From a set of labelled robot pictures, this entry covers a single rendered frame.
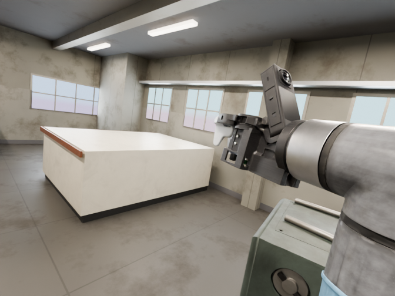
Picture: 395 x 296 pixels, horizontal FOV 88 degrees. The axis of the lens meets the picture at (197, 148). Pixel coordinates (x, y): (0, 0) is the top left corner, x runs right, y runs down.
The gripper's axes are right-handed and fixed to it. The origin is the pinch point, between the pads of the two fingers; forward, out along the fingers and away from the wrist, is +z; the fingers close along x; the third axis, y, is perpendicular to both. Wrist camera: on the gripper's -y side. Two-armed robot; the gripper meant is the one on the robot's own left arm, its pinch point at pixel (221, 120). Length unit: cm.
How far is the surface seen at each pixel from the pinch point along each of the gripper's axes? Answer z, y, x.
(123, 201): 259, 135, 43
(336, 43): 177, -184, 281
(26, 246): 205, 166, -54
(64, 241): 206, 162, -20
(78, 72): 773, -72, -87
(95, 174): 243, 94, -3
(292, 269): -5.6, 33.0, 32.3
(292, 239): -0.1, 27.7, 37.2
